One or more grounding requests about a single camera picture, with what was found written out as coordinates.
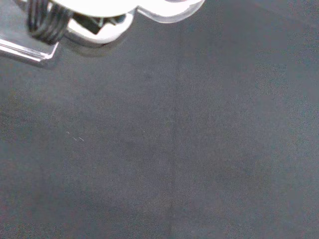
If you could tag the clear acrylic funnel stand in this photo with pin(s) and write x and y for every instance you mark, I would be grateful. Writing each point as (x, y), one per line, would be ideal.
(27, 51)

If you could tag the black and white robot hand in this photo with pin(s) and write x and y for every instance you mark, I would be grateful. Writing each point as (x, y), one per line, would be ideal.
(99, 35)

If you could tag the black bench cloth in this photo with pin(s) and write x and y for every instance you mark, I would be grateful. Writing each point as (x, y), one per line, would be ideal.
(174, 149)

